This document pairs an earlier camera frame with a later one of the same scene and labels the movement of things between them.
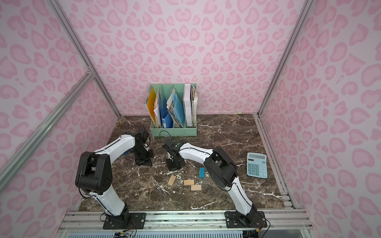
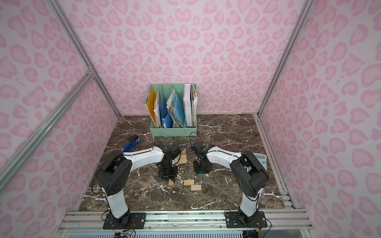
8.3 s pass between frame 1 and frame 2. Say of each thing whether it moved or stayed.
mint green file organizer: stayed
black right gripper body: moved
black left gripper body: moved
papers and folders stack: stayed
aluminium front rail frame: stayed
